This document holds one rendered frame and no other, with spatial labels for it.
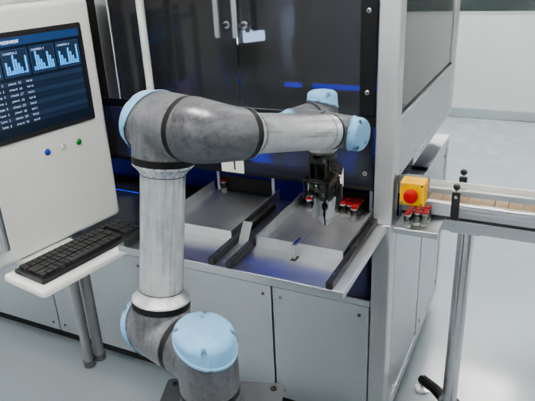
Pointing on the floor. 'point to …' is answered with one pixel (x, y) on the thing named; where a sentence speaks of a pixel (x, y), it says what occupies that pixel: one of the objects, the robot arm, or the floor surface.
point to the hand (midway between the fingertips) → (326, 219)
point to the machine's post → (386, 188)
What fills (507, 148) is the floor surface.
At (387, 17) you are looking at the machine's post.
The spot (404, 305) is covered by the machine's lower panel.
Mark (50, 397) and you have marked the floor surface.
